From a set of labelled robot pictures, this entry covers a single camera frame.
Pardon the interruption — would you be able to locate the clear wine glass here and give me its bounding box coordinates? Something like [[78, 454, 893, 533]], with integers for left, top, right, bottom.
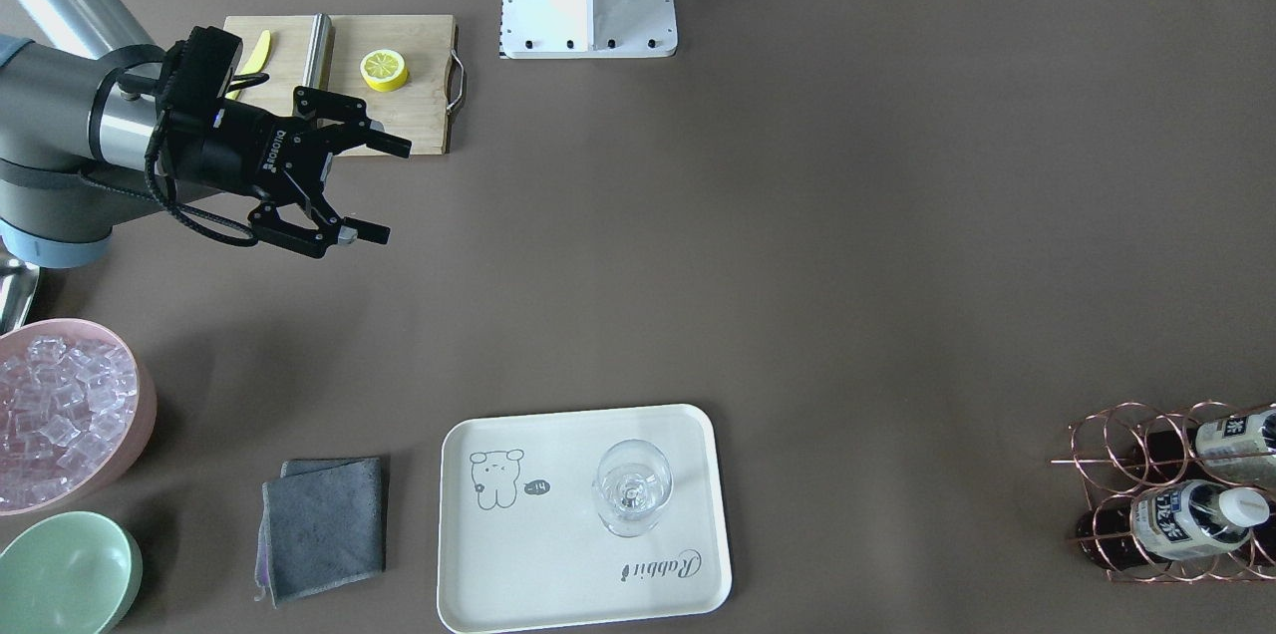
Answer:
[[592, 439, 675, 538]]

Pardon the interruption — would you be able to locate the pink bowl of ice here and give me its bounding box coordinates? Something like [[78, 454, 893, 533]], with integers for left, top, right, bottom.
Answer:
[[1, 319, 157, 515]]

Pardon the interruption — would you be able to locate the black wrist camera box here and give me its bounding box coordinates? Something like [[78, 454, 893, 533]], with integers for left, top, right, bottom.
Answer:
[[156, 27, 242, 119]]

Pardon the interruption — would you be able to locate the yellow plastic knife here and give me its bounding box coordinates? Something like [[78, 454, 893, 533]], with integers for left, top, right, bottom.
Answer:
[[226, 31, 273, 100]]

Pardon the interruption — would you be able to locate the green empty bowl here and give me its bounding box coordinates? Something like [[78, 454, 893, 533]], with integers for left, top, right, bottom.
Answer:
[[1, 512, 143, 633]]

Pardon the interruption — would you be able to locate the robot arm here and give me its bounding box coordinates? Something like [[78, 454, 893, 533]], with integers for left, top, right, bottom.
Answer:
[[1, 0, 411, 269]]

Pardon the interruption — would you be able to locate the grey folded cloth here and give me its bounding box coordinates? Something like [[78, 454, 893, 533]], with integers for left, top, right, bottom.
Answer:
[[255, 457, 387, 607]]

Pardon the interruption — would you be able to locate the tea bottle white cap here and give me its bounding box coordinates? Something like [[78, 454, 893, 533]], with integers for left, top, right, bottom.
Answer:
[[1073, 478, 1271, 571]]

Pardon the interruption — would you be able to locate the wooden cutting board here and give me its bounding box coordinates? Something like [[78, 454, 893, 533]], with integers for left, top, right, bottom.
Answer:
[[223, 13, 464, 156]]

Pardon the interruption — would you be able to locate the copper wire bottle basket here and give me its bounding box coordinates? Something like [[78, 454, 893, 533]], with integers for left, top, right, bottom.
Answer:
[[1059, 401, 1273, 584]]

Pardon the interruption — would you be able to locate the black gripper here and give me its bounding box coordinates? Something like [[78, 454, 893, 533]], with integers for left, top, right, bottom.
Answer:
[[174, 85, 412, 260]]

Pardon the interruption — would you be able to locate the yellow lemon half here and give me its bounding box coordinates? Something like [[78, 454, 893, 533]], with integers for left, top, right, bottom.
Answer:
[[359, 48, 410, 93]]

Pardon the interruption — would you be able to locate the metal ice scoop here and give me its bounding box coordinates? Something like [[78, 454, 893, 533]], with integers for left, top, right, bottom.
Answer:
[[1, 251, 42, 334]]

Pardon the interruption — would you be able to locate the cream serving tray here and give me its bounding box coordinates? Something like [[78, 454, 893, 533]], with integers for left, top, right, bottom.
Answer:
[[436, 404, 734, 633]]

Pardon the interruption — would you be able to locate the metal muddler bar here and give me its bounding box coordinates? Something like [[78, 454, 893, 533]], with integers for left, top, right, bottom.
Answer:
[[301, 13, 334, 91]]

